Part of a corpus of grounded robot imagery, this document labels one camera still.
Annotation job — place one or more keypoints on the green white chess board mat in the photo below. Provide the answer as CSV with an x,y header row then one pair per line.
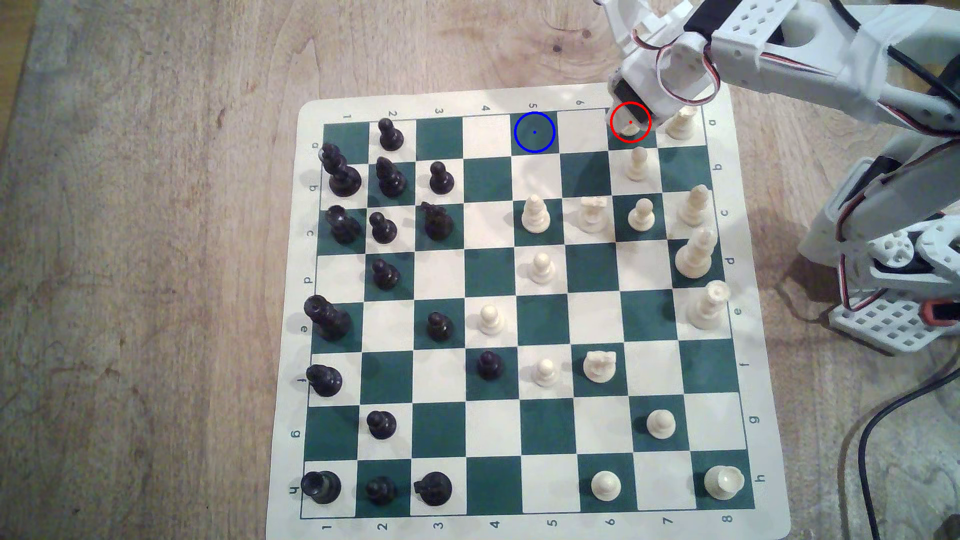
x,y
439,435

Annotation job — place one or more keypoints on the black chess rook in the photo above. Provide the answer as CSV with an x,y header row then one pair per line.
x,y
321,487

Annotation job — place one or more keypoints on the white chess knight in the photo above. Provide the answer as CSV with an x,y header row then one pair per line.
x,y
599,367
592,216

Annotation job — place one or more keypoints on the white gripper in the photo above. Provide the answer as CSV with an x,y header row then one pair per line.
x,y
625,95

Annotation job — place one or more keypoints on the black chess pawn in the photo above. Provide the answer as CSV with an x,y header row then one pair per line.
x,y
390,137
440,327
442,181
490,367
386,277
380,491
382,425
384,229

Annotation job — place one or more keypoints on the white printed robot arm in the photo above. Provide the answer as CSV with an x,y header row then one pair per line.
x,y
795,52

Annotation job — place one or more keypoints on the white chess rook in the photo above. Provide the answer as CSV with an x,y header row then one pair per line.
x,y
682,126
724,483

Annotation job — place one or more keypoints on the black bishop c1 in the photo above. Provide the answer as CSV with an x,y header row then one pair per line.
x,y
345,227

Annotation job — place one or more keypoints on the white chess queen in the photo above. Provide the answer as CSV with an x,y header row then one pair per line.
x,y
694,256

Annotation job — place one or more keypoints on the white grid robot base plate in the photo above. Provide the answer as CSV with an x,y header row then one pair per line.
x,y
892,326

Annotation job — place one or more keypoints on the white chess pawn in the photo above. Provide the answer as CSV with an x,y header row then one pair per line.
x,y
631,132
491,321
546,373
661,424
606,486
641,217
637,166
541,270

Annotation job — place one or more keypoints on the black chess knight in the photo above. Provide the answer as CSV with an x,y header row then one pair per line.
x,y
434,489
437,223

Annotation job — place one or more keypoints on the white chess bishop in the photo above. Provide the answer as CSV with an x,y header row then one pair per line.
x,y
535,217
694,207

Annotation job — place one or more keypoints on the orange table clamp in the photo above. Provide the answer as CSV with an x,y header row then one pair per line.
x,y
943,312

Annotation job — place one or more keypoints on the white chess king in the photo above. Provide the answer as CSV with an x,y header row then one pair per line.
x,y
706,309

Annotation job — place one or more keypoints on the black chess king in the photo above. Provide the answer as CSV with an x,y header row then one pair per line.
x,y
330,320

